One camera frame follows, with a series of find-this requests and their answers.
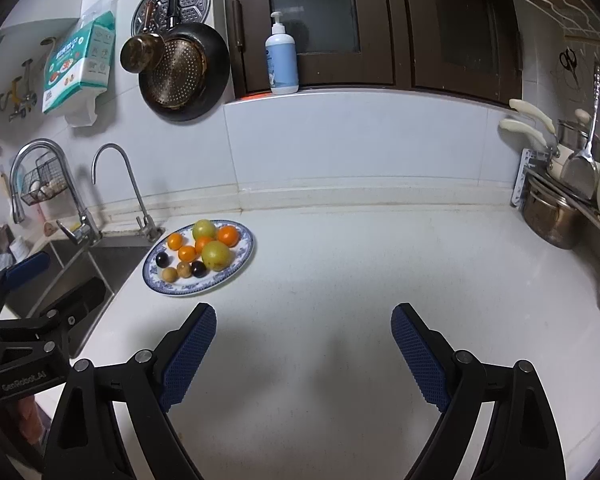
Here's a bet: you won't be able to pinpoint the white wire hanger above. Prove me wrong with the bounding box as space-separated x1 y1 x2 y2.
515 0 600 41

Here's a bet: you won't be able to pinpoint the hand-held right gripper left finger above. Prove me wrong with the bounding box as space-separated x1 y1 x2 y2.
42 302 217 480

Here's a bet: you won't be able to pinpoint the black frying pan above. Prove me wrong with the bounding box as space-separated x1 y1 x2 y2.
137 22 231 122

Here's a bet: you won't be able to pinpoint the pot with glass lid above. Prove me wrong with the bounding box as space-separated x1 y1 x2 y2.
555 117 600 161

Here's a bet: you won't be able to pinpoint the stainless steel sink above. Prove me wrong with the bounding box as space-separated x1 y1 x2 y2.
2 232 153 361

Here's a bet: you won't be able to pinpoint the brass wall hooks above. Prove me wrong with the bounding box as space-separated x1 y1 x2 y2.
0 60 38 123

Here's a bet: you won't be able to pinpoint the black scissors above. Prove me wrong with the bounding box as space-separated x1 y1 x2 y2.
559 47 578 88

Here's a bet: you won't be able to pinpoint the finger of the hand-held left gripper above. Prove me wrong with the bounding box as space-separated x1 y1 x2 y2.
0 251 51 301
0 276 107 346

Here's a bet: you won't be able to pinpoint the steel gooseneck faucet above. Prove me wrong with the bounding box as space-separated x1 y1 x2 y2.
91 143 165 243

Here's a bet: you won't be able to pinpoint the small brass ladle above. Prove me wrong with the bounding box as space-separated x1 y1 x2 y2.
120 0 178 73

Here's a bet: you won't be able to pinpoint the large yellow-green apple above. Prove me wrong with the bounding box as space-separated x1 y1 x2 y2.
201 240 232 271

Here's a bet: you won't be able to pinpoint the cream handled pan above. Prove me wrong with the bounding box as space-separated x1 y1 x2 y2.
498 118 551 148
509 99 556 133

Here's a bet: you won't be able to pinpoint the person's left hand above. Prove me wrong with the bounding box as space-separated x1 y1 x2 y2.
0 392 46 461

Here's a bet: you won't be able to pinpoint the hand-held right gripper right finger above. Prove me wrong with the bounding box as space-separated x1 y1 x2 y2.
391 302 567 480

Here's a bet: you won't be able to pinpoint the white plastic bag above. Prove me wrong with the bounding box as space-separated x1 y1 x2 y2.
64 95 101 128

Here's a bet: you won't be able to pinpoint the blue and white plate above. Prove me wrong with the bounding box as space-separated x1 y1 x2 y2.
141 219 256 298

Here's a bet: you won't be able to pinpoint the stainless steel pot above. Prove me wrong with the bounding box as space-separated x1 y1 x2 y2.
521 175 586 250

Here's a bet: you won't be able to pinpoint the dark wooden window frame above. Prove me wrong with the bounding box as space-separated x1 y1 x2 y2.
222 0 523 106

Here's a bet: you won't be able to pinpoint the metal spatula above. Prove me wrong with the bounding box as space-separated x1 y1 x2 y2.
560 60 600 201

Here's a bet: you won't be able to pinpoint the white and blue pump bottle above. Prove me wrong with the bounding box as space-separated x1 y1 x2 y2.
265 11 300 95

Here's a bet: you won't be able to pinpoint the metal dish rack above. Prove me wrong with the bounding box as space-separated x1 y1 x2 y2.
510 149 600 311

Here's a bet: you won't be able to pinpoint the green and white tissue pack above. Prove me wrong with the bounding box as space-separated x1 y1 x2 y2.
41 11 117 115

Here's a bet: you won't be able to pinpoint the steel mixer faucet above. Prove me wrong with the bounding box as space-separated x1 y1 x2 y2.
9 138 103 246

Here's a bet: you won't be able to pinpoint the black wire basket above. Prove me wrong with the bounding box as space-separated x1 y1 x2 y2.
20 155 71 206

